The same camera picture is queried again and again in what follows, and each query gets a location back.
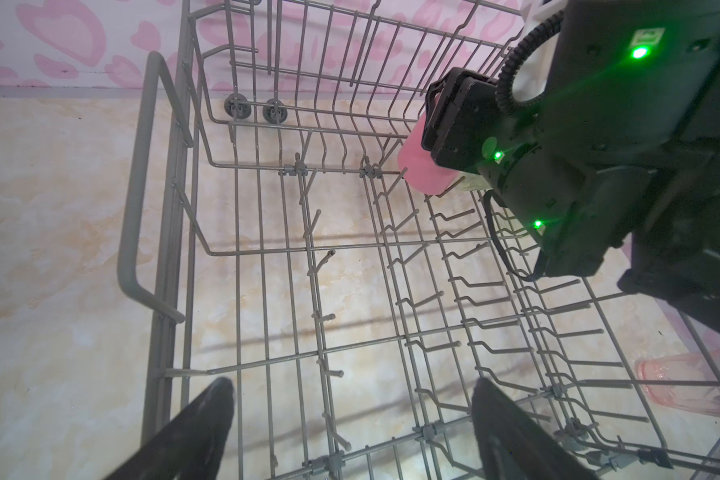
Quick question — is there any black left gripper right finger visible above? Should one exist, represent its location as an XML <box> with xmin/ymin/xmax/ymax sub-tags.
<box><xmin>471</xmin><ymin>378</ymin><xmax>596</xmax><ymax>479</ymax></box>

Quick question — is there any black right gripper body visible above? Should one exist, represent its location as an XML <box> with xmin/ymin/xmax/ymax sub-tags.
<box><xmin>421</xmin><ymin>68</ymin><xmax>516</xmax><ymax>171</ymax></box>

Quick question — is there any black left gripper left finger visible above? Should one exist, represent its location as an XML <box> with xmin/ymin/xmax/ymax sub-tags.
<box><xmin>108</xmin><ymin>378</ymin><xmax>235</xmax><ymax>479</ymax></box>

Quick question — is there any pink plastic cup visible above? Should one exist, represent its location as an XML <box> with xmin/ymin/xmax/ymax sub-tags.
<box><xmin>397</xmin><ymin>115</ymin><xmax>459</xmax><ymax>195</ymax></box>

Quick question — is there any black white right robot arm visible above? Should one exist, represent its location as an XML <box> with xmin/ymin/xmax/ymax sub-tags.
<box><xmin>421</xmin><ymin>1</ymin><xmax>720</xmax><ymax>334</ymax></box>

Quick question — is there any light pink translucent cup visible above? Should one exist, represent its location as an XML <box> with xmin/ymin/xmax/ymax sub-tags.
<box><xmin>635</xmin><ymin>350</ymin><xmax>720</xmax><ymax>418</ymax></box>

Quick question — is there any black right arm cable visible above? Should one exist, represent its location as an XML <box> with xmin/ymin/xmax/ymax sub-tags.
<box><xmin>494</xmin><ymin>8</ymin><xmax>568</xmax><ymax>118</ymax></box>

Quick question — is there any grey wire dish rack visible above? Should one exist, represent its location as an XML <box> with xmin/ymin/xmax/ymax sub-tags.
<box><xmin>117</xmin><ymin>1</ymin><xmax>720</xmax><ymax>479</ymax></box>

